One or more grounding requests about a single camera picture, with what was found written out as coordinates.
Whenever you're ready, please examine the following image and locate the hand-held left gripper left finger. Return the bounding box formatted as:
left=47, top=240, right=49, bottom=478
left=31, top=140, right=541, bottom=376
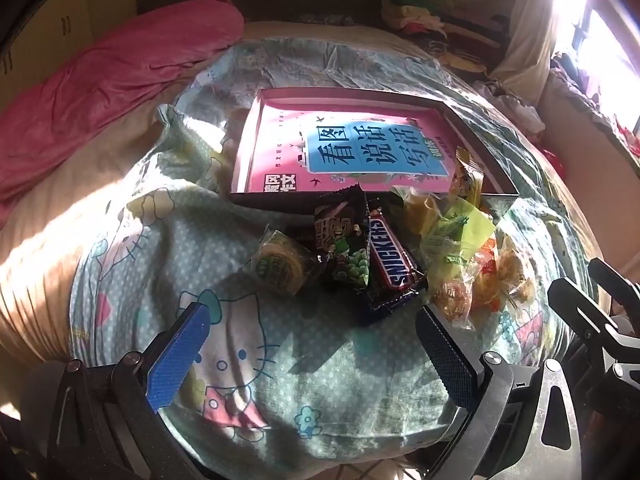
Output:
left=47, top=302, right=212, bottom=480

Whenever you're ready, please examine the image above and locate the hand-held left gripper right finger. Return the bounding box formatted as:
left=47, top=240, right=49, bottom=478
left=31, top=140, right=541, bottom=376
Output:
left=415, top=305, right=583, bottom=480

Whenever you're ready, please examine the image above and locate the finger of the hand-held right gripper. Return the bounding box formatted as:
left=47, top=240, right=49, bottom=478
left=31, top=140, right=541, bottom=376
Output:
left=589, top=257, right=640, bottom=316
left=548, top=280, right=640, bottom=361

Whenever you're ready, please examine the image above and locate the small clear candy packet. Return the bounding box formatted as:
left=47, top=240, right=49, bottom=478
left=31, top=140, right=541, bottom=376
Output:
left=430, top=270, right=481, bottom=331

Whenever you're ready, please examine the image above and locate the clear fried pastry packet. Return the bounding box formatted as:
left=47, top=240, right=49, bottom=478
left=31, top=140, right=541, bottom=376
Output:
left=492, top=235, right=536, bottom=311

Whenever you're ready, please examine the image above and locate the blue wafer packet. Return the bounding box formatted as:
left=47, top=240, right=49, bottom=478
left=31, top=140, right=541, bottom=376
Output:
left=357, top=280, right=431, bottom=326

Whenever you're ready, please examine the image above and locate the brown chocolate bar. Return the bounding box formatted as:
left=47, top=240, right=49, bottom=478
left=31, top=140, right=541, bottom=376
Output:
left=367, top=200, right=428, bottom=293

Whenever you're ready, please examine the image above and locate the green pastry packet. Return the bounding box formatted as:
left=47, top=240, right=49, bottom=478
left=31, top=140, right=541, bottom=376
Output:
left=420, top=197, right=498, bottom=281

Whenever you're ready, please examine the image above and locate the round cookie packet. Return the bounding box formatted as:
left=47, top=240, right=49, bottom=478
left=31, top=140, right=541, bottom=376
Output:
left=247, top=225, right=321, bottom=296

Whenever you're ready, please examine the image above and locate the clear yellow pastry packet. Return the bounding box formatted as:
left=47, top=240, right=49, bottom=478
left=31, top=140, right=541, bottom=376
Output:
left=392, top=185, right=451, bottom=238

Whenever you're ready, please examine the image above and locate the green pea snack packet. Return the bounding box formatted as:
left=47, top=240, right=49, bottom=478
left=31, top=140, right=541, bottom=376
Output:
left=312, top=182, right=373, bottom=293

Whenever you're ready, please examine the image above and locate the yellow striped cake packet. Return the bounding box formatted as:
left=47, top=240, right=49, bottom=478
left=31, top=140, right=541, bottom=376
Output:
left=447, top=145, right=486, bottom=206

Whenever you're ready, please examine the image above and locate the pink cardboard box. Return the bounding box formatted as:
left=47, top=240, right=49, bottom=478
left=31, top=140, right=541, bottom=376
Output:
left=229, top=87, right=521, bottom=213

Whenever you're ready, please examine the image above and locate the cartoon cat printed blanket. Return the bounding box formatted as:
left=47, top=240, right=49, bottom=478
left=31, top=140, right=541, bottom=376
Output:
left=67, top=37, right=601, bottom=466

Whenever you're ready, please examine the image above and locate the bed with beige sheet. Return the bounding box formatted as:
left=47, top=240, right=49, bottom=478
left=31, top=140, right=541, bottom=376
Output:
left=0, top=20, right=606, bottom=421

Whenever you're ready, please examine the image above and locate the heap of clothes by window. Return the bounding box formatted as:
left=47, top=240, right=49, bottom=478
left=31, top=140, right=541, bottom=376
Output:
left=547, top=50, right=640, bottom=161

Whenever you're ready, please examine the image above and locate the floral bag with white cloth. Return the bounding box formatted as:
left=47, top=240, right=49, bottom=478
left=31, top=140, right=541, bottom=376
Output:
left=475, top=77, right=546, bottom=136

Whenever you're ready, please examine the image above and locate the pink book with blue label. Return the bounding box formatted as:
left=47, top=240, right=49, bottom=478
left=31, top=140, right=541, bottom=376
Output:
left=247, top=107, right=468, bottom=196

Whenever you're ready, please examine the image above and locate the window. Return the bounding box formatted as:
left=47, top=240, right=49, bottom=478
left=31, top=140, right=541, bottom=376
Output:
left=555, top=0, right=640, bottom=126

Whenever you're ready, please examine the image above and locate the beige curtain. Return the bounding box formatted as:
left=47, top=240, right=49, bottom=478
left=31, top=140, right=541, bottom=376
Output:
left=492, top=0, right=571, bottom=86

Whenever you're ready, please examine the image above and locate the pink duvet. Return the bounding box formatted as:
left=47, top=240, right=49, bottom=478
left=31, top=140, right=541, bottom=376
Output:
left=0, top=0, right=246, bottom=221

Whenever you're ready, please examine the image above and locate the pile of folded clothes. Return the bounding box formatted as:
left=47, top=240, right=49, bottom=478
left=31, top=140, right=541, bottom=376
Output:
left=382, top=0, right=511, bottom=73

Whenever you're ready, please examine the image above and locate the cream wardrobe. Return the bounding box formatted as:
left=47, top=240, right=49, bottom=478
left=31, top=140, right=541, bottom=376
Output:
left=0, top=0, right=141, bottom=111

